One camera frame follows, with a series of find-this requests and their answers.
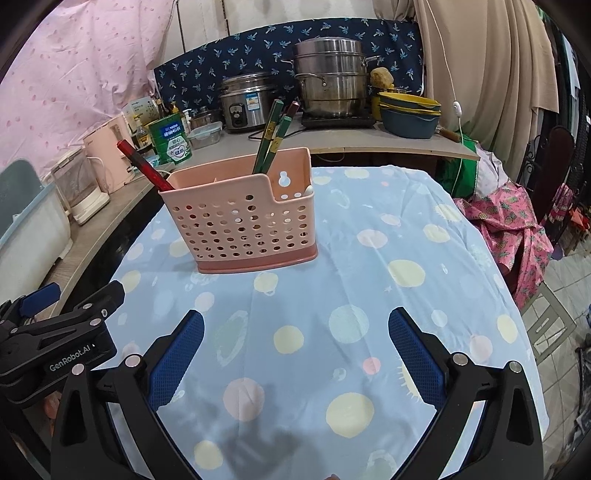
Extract pink patterned curtain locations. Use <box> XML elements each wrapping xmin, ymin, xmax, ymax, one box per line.
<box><xmin>1</xmin><ymin>1</ymin><xmax>173</xmax><ymax>176</ymax></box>

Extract white blue plastic bin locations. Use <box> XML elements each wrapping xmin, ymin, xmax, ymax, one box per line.
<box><xmin>0</xmin><ymin>160</ymin><xmax>72</xmax><ymax>302</ymax></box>

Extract pink electric kettle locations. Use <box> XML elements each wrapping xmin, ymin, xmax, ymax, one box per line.
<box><xmin>82</xmin><ymin>114</ymin><xmax>134</xmax><ymax>194</ymax></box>

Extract stainless steel steamer pot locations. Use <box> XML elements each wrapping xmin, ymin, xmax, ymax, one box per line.
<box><xmin>294</xmin><ymin>37</ymin><xmax>379</xmax><ymax>118</ymax></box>

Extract red chopsticks in holder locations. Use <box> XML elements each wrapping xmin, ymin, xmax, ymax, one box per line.
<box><xmin>116</xmin><ymin>139</ymin><xmax>174</xmax><ymax>192</ymax></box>

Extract green chopsticks in holder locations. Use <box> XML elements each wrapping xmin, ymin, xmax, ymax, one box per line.
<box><xmin>252</xmin><ymin>99</ymin><xmax>300</xmax><ymax>174</ymax></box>

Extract pink floral cloth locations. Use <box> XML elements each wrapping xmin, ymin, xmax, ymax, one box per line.
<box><xmin>455</xmin><ymin>181</ymin><xmax>554</xmax><ymax>308</ymax></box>

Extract white appliance with glass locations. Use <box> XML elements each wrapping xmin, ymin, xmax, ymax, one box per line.
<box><xmin>49</xmin><ymin>147</ymin><xmax>110</xmax><ymax>225</ymax></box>

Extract glass food container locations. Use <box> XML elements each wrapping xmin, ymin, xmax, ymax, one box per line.
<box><xmin>187</xmin><ymin>121</ymin><xmax>223</xmax><ymax>150</ymax></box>

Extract small wooden stool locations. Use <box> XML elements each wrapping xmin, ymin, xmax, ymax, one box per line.
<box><xmin>521</xmin><ymin>281</ymin><xmax>576</xmax><ymax>365</ymax></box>

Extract silver rice cooker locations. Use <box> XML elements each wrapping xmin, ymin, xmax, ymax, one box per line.
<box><xmin>219</xmin><ymin>72</ymin><xmax>279</xmax><ymax>133</ymax></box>

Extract navy floral backsplash cloth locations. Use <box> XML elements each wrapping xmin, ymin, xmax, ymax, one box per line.
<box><xmin>154</xmin><ymin>18</ymin><xmax>424</xmax><ymax>110</ymax></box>

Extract pink perforated utensil holder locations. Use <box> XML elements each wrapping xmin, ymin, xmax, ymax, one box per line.
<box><xmin>161</xmin><ymin>147</ymin><xmax>318</xmax><ymax>274</ymax></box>

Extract beige hanging cloth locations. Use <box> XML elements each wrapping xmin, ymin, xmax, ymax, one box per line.
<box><xmin>374</xmin><ymin>1</ymin><xmax>559</xmax><ymax>179</ymax></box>

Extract green white can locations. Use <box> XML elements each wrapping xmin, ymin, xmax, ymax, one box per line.
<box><xmin>147</xmin><ymin>113</ymin><xmax>191</xmax><ymax>164</ymax></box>

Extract blue polka dot tablecloth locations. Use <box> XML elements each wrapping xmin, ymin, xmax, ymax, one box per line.
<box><xmin>107</xmin><ymin>166</ymin><xmax>549</xmax><ymax>479</ymax></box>

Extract blue yellow stacked bowls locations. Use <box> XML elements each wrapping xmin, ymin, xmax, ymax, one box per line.
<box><xmin>379</xmin><ymin>91</ymin><xmax>442</xmax><ymax>139</ymax></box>

